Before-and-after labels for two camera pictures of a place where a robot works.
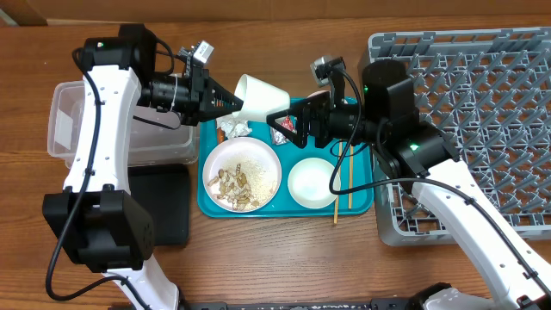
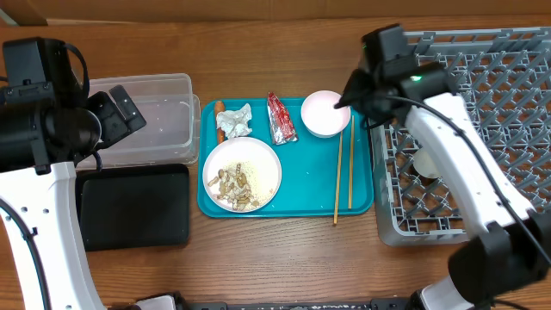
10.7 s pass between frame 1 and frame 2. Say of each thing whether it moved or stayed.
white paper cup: moved
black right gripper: moved
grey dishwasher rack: stayed
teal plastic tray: stayed
